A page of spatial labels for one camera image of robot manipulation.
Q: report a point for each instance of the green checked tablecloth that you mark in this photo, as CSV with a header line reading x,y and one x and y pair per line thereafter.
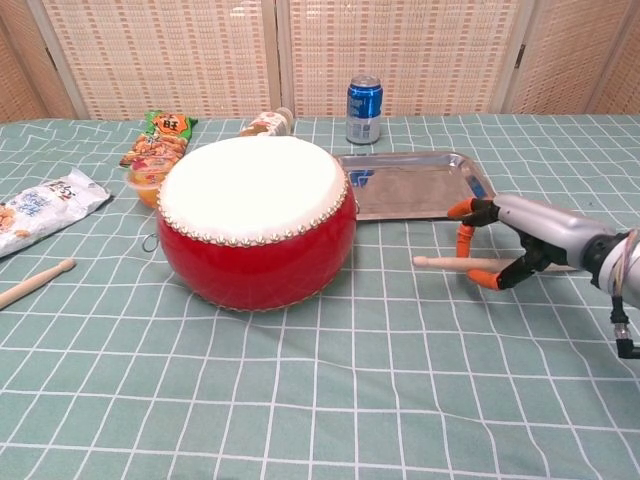
x,y
350,390

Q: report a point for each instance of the rectangular stainless steel tray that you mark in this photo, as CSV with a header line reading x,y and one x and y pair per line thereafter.
x,y
400,185

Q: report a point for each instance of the white snack bag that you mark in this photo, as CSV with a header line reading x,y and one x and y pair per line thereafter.
x,y
45,210

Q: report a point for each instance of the red drum white head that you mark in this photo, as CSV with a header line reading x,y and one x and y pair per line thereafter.
x,y
250,260

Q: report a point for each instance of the blue soda can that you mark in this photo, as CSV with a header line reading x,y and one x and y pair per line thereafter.
x,y
364,112

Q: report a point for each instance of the wooden drumstick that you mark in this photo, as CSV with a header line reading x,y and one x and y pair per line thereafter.
x,y
35,285
440,262

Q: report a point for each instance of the woven bamboo screen panel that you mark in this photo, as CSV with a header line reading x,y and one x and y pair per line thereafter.
x,y
410,45
555,55
20,75
165,55
625,60

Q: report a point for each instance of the orange jelly cup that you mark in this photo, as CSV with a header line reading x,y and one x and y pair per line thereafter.
x,y
145,187

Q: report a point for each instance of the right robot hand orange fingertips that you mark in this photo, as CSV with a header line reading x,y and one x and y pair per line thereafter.
x,y
545,225

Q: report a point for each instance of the green snack bag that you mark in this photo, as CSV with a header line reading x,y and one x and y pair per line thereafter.
x,y
160,137

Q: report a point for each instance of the tea bottle yellow liquid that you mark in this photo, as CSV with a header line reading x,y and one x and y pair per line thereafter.
x,y
265,125

